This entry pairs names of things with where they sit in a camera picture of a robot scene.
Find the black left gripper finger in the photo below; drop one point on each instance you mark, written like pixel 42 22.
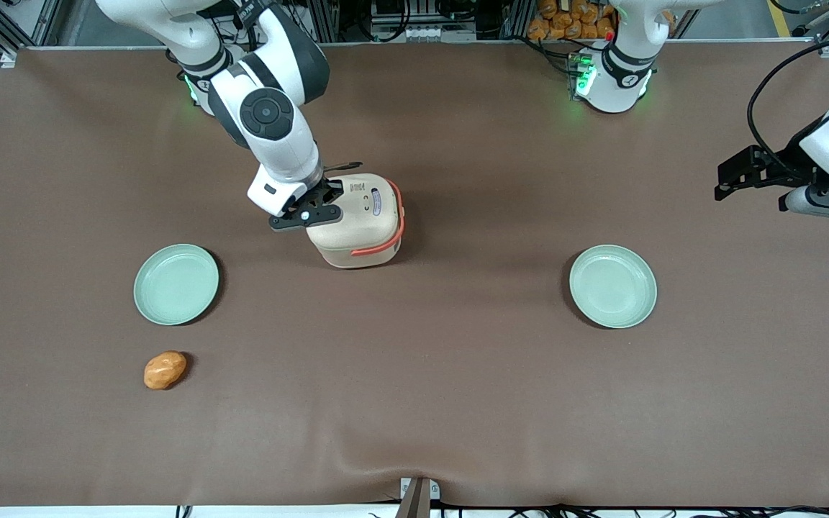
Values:
pixel 760 185
pixel 753 164

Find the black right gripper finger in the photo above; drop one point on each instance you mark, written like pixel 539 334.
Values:
pixel 314 216
pixel 328 194

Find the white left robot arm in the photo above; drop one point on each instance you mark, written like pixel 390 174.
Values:
pixel 619 79

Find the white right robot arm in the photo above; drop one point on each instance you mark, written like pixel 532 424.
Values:
pixel 263 115

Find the pale green round plate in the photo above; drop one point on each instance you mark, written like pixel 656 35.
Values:
pixel 175 284
pixel 612 286

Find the white terminal block row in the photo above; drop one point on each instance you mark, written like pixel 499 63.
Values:
pixel 422 33

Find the orange brown bread roll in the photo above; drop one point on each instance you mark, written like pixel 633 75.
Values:
pixel 165 370

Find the brown table cloth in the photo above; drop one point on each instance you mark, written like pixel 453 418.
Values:
pixel 458 396

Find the bag of orange bread rolls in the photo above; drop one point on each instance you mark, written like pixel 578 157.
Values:
pixel 565 20

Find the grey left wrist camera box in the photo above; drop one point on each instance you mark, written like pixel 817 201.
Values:
pixel 828 205

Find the metal bracket at table edge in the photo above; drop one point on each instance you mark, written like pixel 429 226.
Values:
pixel 418 496

